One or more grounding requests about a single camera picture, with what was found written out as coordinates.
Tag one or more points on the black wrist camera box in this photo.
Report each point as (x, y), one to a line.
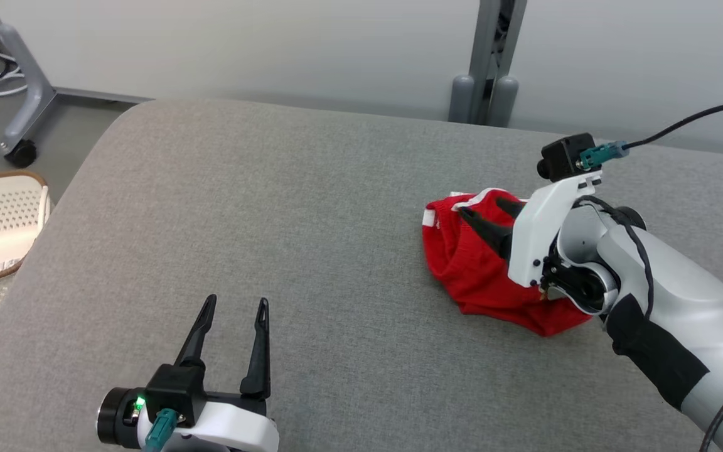
(173, 389)
(562, 157)

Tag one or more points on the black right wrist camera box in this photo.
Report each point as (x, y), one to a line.
(562, 157)

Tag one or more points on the red shorts with white stripe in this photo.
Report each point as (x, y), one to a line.
(474, 276)

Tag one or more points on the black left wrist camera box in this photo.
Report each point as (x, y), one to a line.
(173, 389)

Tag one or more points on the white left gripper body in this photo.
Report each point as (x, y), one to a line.
(230, 433)

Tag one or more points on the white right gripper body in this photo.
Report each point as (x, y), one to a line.
(540, 238)

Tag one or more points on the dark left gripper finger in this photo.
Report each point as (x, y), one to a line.
(258, 370)
(198, 342)

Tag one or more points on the grey partition post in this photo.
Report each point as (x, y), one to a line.
(493, 63)

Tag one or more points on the grey wheeled stand leg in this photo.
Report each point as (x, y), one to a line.
(32, 88)

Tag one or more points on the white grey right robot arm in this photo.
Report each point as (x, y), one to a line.
(681, 295)

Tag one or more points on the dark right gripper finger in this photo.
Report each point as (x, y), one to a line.
(493, 235)
(513, 207)

